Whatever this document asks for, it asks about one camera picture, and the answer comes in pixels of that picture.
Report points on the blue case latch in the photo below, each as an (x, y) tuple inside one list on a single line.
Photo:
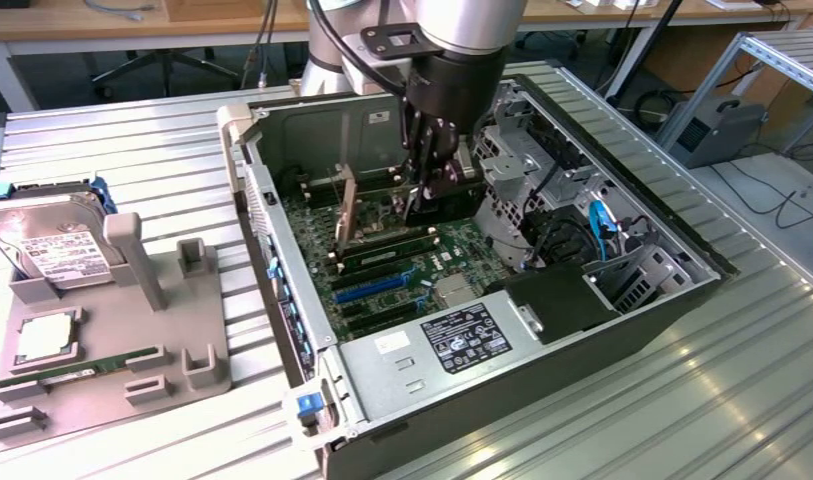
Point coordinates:
[(308, 405)]

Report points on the dark RAM stick with label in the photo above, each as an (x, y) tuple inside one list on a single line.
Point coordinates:
[(386, 258)]

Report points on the silver disk bay cage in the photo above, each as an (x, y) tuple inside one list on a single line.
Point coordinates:
[(519, 165)]

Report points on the black expansion slot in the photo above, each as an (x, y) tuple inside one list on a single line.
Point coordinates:
[(382, 322), (379, 311), (366, 279)]

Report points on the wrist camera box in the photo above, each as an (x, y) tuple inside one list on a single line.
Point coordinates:
[(373, 75)]

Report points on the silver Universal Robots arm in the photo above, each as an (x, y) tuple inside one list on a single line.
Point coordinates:
[(473, 25)]

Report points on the green RAM stick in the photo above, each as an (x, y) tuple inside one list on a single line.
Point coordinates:
[(72, 371)]

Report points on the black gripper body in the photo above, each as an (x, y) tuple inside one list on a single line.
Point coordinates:
[(453, 85)]

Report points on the aluminium frame with slats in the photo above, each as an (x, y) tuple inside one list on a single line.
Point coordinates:
[(782, 56)]

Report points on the grey parts rack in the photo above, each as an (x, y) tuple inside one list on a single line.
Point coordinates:
[(112, 325)]

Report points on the Nvidia Quadro graphics card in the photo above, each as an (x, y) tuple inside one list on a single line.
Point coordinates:
[(455, 205)]

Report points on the green motherboard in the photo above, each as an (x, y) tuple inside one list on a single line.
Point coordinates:
[(449, 240)]

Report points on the black air duct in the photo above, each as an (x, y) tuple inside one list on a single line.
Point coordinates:
[(553, 300)]

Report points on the silver CPU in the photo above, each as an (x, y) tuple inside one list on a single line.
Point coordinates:
[(42, 339)]

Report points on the blue slot clip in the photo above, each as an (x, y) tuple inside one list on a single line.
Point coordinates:
[(270, 270), (295, 326), (306, 352)]

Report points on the silver hard disk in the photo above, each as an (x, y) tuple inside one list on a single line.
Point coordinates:
[(52, 240)]

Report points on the white box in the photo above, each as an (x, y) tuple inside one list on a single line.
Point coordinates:
[(639, 4)]

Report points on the blue expansion slot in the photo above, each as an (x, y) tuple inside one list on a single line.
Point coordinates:
[(373, 291)]

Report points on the open black PC case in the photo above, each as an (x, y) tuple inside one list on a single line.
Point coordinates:
[(513, 400)]

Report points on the black stand pole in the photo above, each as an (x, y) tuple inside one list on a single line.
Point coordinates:
[(646, 47)]

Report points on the blue disk carrier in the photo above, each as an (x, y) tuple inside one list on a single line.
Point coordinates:
[(103, 192)]

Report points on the silver chipset heatsink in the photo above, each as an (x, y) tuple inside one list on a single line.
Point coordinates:
[(455, 291)]

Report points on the silver power supply unit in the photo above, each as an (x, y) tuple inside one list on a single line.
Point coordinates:
[(393, 380)]

